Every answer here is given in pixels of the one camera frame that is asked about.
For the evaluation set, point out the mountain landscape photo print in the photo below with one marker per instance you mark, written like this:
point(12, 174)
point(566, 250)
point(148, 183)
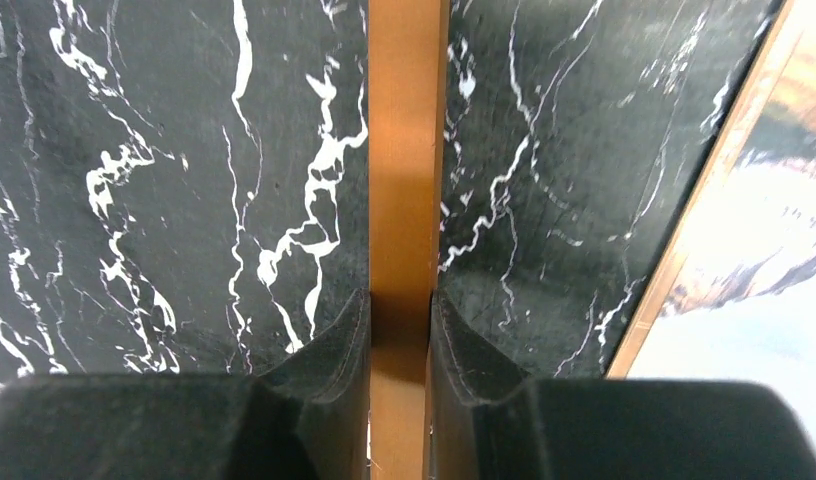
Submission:
point(743, 307)

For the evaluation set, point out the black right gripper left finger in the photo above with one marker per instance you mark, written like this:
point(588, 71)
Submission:
point(304, 419)

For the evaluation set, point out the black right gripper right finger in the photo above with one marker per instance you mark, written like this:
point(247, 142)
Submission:
point(493, 420)

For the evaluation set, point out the orange wooden picture frame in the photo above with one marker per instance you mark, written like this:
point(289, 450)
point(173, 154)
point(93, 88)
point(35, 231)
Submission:
point(407, 68)

